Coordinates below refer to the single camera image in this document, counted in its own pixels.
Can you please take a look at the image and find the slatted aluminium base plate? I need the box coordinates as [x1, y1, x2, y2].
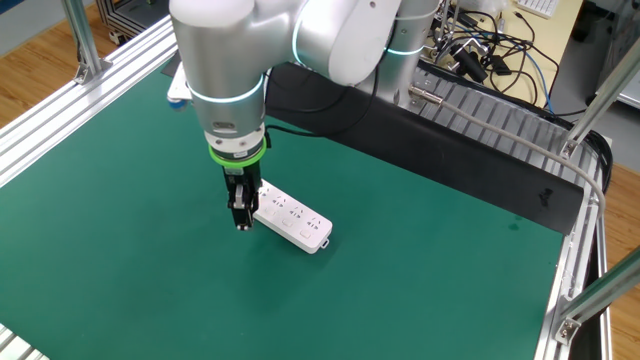
[407, 62, 609, 236]

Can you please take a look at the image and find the aluminium side rail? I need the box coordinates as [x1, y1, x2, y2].
[532, 199, 614, 360]

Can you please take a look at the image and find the striped aluminium frame cart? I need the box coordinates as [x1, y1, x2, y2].
[95, 0, 174, 47]

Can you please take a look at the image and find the blue cable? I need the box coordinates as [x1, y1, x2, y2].
[522, 49, 556, 115]

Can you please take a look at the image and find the white four-socket power strip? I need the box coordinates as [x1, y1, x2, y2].
[252, 178, 334, 255]

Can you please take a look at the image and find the long aluminium table rail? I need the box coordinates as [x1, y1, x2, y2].
[0, 14, 180, 189]

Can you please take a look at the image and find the silver metal clamp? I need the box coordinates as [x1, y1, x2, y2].
[434, 29, 489, 64]

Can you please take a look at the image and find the large black power adapter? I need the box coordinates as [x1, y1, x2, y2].
[452, 47, 489, 84]

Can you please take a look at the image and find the white keyboard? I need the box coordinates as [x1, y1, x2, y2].
[514, 0, 561, 20]

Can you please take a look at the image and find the black foam pad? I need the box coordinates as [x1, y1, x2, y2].
[160, 52, 585, 236]

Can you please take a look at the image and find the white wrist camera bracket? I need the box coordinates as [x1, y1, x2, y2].
[166, 62, 194, 110]

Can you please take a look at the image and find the grey corrugated hose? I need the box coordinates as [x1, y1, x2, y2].
[408, 83, 607, 221]

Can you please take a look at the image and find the yellow wooden desk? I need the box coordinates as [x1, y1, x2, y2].
[424, 0, 585, 109]

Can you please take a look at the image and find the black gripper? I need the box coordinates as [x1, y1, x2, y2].
[223, 162, 263, 232]

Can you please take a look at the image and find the green table mat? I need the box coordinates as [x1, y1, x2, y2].
[0, 64, 566, 360]

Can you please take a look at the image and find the small black power adapter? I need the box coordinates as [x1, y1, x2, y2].
[489, 53, 512, 77]

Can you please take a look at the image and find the black cable bundle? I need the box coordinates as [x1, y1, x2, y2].
[582, 130, 614, 196]

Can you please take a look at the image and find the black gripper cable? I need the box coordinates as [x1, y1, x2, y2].
[263, 64, 384, 139]

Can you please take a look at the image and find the aluminium frame post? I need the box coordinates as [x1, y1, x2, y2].
[60, 0, 114, 85]
[552, 259, 640, 347]
[558, 37, 640, 160]

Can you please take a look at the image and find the slatted aluminium table section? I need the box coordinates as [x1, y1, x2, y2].
[0, 323, 50, 360]

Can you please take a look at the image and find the dark grey cabinet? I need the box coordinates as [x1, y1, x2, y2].
[569, 0, 640, 109]

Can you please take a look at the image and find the green flange ring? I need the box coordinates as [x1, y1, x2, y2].
[208, 137, 268, 169]

